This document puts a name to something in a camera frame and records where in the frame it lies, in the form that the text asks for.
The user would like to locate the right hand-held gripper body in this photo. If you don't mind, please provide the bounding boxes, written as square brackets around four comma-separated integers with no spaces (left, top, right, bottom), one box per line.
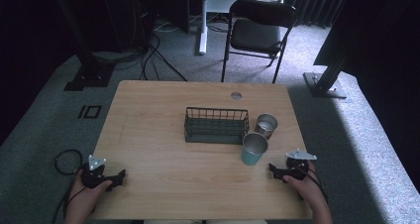
[284,148,318,181]

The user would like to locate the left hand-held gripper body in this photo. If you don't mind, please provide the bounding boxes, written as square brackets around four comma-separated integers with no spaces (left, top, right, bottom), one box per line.
[80,155,115,189]

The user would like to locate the person's left hand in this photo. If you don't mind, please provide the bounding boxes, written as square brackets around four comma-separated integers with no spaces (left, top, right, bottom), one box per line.
[68,172,114,216]

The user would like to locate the person's right hand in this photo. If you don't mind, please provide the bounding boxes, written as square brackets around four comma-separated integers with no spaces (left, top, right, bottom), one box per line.
[282,162,330,212]

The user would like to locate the blue metal cup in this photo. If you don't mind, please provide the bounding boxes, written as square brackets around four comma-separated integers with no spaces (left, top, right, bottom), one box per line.
[240,132,269,167]

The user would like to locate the silver metal cup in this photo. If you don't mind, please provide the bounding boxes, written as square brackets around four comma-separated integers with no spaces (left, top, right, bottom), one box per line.
[254,113,279,141]

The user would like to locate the black metal stand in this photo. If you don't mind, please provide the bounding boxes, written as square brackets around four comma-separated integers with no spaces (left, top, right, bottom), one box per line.
[302,47,352,100]
[49,0,117,92]

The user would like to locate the black folding chair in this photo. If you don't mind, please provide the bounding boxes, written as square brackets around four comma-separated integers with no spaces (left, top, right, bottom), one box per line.
[220,0,297,84]

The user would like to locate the dark curtain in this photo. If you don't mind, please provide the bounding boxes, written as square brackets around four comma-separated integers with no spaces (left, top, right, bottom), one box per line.
[211,0,353,29]

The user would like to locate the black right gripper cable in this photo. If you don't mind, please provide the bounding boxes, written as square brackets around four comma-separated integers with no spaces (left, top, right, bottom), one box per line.
[296,160,329,203]

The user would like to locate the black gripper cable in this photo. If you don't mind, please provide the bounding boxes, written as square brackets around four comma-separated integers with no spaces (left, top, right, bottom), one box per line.
[52,149,87,224]
[296,160,329,203]

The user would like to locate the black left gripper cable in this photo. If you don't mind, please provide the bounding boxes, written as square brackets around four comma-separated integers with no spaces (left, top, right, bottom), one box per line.
[52,149,87,224]

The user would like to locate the dark green wire basket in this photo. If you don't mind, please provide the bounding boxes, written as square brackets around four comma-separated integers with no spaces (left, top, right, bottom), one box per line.
[183,106,251,145]

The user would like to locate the black floor cables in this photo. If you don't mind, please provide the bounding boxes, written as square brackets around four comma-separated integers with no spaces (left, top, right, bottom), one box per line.
[92,17,188,83]

